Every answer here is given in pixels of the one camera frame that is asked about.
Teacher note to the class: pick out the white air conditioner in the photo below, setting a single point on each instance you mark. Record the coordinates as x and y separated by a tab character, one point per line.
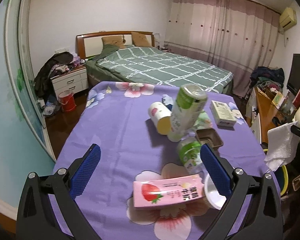
287	19

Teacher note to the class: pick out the wooden low cabinet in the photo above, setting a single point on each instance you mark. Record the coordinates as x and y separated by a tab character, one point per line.
260	113

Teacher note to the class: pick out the brown pillow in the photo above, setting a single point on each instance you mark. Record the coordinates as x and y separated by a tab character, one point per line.
116	40
140	40

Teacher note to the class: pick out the pink white window curtain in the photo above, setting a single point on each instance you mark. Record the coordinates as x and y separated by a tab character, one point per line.
236	35

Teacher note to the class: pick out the red plastic bucket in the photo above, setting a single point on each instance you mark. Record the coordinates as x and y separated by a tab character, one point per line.
66	99

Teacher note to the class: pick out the small green label bottle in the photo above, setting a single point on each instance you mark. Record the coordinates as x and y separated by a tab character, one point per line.
189	154

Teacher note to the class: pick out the blue white foil wrapper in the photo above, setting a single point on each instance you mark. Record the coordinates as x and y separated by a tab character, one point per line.
167	101

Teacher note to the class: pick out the pile of clothes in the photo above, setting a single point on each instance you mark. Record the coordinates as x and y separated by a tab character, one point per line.
261	74

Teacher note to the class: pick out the black television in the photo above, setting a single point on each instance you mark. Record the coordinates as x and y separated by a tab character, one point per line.
293	83

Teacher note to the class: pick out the white paper napkin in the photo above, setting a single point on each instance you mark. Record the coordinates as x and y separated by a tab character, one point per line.
282	145

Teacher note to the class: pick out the brown right pillow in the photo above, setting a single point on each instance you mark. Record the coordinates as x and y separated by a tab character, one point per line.
140	40

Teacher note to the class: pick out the brown plastic tray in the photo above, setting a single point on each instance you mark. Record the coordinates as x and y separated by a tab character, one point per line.
209	136

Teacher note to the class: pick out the green plaid bed quilt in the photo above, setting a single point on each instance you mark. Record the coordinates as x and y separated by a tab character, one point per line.
157	67

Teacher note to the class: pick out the purple floral table cloth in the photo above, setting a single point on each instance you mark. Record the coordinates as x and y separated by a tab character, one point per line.
131	149

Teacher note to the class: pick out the white paper cup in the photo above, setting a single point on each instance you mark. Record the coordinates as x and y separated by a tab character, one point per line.
160	116

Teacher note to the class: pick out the white green cardboard box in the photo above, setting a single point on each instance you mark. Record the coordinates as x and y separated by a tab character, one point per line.
222	114

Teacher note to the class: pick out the white bedside nightstand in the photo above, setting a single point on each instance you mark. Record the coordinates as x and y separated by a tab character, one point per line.
75	81

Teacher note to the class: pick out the white yogurt cup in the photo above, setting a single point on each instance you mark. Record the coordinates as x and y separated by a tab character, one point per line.
212	196

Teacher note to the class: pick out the pink strawberry milk carton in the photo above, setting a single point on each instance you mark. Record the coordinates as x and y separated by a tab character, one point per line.
155	194

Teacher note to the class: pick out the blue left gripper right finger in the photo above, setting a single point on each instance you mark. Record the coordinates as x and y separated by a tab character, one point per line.
217	172

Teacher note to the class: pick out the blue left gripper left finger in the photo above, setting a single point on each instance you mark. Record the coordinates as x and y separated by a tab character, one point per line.
82	169

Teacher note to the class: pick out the dark clothes on nightstand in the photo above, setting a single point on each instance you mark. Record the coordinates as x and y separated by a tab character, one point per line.
42	83

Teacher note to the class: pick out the wooden bed headboard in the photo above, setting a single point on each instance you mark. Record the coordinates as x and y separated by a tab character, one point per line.
91	44

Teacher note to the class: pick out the yellow rimmed blue trash bin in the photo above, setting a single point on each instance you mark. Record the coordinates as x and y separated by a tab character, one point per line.
282	177

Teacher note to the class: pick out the green plastic snack wrapper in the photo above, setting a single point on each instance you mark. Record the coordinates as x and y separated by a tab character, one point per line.
203	121

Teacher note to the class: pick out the brown left pillow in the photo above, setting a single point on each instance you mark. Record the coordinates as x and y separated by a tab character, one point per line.
116	40

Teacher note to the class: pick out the white green tall bottle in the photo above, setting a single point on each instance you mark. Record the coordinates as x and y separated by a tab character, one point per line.
188	105

